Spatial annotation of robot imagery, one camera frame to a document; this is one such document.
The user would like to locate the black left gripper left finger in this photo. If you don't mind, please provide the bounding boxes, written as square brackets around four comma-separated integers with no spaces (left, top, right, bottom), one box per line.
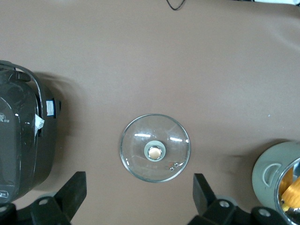
[30,171,88,225]

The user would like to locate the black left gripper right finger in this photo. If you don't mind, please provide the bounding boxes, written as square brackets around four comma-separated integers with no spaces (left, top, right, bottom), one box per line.
[187,172,254,225]

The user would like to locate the glass lid with copper knob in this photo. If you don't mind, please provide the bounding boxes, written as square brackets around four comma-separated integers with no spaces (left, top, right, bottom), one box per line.
[120,113,191,183]

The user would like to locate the grey electric cooking pot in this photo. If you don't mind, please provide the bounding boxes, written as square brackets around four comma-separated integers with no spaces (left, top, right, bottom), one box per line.
[251,140,300,225]

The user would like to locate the black rice cooker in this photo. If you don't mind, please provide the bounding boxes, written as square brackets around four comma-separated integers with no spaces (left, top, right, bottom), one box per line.
[0,60,62,207]

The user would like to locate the looped black cable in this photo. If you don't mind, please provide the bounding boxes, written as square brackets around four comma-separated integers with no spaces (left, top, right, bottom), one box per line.
[165,0,186,11]

